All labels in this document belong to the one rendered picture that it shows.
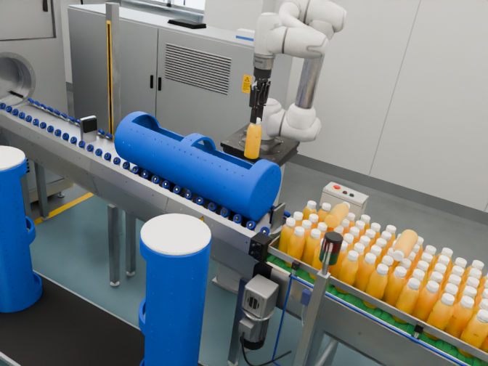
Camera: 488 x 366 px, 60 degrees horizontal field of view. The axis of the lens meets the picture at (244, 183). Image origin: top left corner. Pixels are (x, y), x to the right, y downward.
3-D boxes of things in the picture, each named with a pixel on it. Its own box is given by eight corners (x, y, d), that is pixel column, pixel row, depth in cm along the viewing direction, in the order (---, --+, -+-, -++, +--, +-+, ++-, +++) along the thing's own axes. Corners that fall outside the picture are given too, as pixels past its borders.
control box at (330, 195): (327, 198, 218) (331, 181, 213) (364, 213, 209) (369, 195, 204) (319, 205, 211) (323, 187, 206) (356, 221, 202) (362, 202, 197)
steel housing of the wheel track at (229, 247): (38, 141, 321) (33, 98, 305) (284, 267, 224) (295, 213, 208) (0, 152, 299) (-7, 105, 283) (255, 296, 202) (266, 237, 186)
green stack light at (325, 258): (322, 251, 149) (326, 240, 146) (340, 259, 146) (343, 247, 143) (315, 260, 144) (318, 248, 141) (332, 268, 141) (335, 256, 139)
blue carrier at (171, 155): (152, 149, 253) (151, 104, 238) (278, 204, 214) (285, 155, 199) (115, 167, 233) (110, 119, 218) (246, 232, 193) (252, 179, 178)
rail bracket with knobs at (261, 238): (258, 247, 190) (261, 229, 185) (271, 255, 186) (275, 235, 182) (245, 258, 182) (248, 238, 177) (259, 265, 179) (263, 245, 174)
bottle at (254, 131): (241, 153, 195) (245, 119, 187) (255, 152, 197) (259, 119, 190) (247, 160, 189) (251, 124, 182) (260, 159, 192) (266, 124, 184)
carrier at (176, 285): (189, 350, 227) (134, 361, 217) (201, 213, 186) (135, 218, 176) (202, 397, 204) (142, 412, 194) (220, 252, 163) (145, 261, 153)
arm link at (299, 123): (282, 131, 257) (317, 139, 253) (277, 141, 243) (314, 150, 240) (311, -5, 216) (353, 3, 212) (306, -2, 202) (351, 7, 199)
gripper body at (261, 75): (261, 64, 180) (258, 86, 184) (250, 66, 173) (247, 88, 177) (276, 67, 176) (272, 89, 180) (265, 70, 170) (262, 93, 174)
